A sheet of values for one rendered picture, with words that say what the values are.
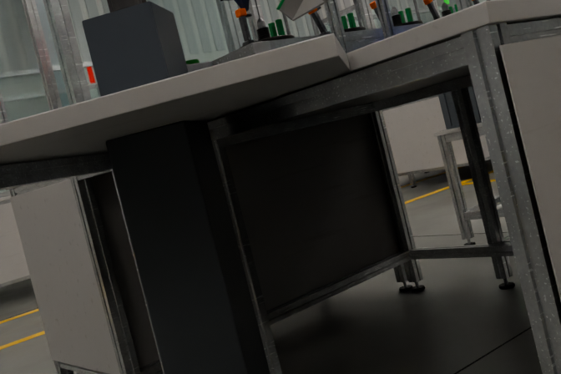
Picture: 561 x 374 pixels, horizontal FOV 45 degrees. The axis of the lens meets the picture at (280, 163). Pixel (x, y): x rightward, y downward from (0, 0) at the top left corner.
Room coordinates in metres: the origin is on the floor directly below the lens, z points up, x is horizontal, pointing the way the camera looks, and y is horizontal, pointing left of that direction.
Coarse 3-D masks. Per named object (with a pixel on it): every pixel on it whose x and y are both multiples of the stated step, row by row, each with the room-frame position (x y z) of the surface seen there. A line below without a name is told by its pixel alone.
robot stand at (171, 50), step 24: (96, 24) 1.28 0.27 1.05; (120, 24) 1.27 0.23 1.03; (144, 24) 1.26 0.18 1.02; (168, 24) 1.34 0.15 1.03; (96, 48) 1.28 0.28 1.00; (120, 48) 1.27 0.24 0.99; (144, 48) 1.26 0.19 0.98; (168, 48) 1.30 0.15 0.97; (96, 72) 1.28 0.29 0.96; (120, 72) 1.27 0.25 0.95; (144, 72) 1.26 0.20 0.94; (168, 72) 1.26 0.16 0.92
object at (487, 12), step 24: (504, 0) 0.92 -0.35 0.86; (528, 0) 0.96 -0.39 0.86; (552, 0) 1.00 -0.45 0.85; (432, 24) 0.96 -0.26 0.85; (456, 24) 0.93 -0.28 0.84; (480, 24) 0.90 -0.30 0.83; (360, 48) 1.07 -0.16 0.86; (384, 48) 1.03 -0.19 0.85; (408, 48) 0.99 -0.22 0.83; (456, 72) 2.05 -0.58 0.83; (384, 96) 2.58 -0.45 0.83; (288, 120) 2.61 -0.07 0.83
